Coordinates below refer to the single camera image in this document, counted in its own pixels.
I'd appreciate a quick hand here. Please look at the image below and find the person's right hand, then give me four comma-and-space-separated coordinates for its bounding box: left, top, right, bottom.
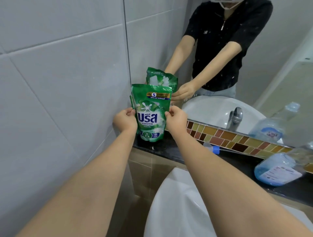
164, 105, 188, 141

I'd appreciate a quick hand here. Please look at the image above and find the person's left hand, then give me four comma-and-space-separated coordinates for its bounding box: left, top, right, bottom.
113, 107, 138, 134

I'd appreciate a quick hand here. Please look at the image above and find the green detergent refill pouch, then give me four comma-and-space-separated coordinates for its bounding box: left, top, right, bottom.
129, 84, 172, 143

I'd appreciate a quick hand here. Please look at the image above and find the person's right forearm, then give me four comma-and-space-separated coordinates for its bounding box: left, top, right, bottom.
170, 131, 313, 237

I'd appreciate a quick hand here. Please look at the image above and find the person's left forearm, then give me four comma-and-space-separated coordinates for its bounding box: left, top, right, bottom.
15, 127, 138, 237

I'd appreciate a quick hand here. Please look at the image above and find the white and blue tube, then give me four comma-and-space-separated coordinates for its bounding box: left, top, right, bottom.
203, 142, 236, 156

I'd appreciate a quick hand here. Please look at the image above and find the white ceramic sink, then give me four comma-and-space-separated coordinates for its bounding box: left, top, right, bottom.
143, 167, 313, 237

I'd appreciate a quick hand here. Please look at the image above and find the clear bottle with blue liquid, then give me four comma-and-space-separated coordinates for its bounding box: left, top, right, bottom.
253, 146, 313, 187

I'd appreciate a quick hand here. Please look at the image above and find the wall mirror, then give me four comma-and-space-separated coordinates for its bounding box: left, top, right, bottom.
123, 0, 313, 150

